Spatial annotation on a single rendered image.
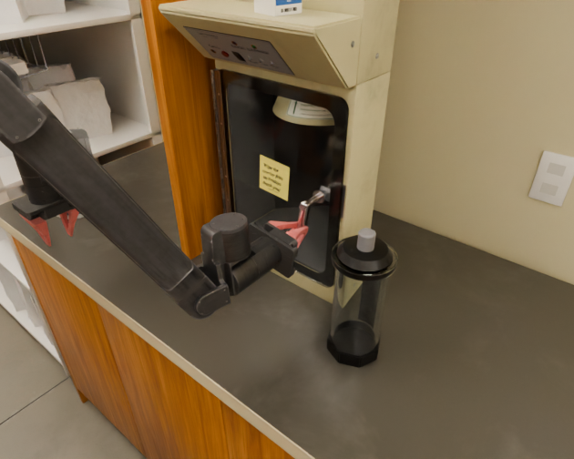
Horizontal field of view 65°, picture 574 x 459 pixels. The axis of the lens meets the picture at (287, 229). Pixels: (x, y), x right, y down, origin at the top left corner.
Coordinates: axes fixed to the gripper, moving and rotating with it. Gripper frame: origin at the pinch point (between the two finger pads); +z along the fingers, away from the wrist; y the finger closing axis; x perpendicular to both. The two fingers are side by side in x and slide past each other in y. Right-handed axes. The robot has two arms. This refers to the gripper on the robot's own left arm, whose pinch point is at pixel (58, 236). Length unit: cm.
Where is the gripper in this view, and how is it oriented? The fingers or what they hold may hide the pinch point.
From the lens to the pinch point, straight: 100.7
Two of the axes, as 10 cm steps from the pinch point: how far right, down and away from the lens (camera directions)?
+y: 6.3, -4.3, 6.5
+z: -0.2, 8.3, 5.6
